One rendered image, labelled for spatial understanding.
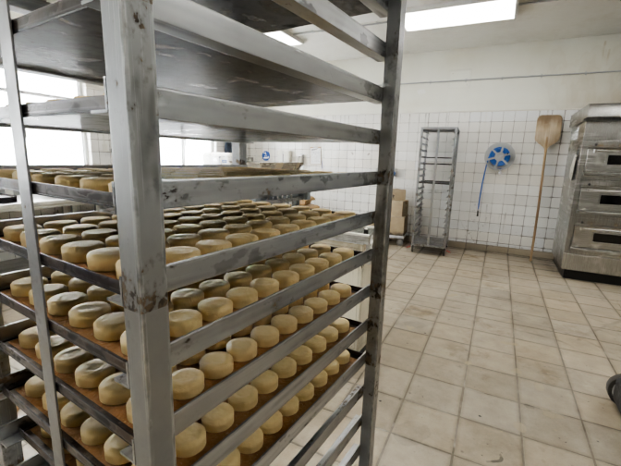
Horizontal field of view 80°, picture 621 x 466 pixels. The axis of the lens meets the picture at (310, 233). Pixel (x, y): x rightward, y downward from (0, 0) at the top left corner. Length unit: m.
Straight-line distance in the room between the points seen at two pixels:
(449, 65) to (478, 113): 0.85
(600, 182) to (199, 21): 5.12
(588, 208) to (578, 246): 0.45
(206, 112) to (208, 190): 0.09
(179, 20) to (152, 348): 0.32
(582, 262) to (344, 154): 3.83
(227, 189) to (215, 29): 0.18
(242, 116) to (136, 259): 0.22
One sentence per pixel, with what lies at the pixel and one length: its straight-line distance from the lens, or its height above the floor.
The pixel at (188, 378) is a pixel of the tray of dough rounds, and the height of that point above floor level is 1.06.
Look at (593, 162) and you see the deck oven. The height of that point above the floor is 1.40.
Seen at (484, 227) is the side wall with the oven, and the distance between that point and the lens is 6.35.
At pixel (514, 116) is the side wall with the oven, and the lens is 6.30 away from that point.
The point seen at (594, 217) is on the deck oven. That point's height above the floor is 0.77.
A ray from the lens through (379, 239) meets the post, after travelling 0.88.
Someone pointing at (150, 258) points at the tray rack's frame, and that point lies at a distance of 0.37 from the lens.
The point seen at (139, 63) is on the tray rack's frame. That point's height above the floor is 1.44.
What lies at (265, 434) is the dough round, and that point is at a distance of 0.78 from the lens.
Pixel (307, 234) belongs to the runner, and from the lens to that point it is 0.62.
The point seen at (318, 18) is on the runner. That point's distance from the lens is 0.67.
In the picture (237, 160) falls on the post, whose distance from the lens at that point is 1.10.
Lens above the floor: 1.36
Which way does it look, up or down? 12 degrees down
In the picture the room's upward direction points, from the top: 2 degrees clockwise
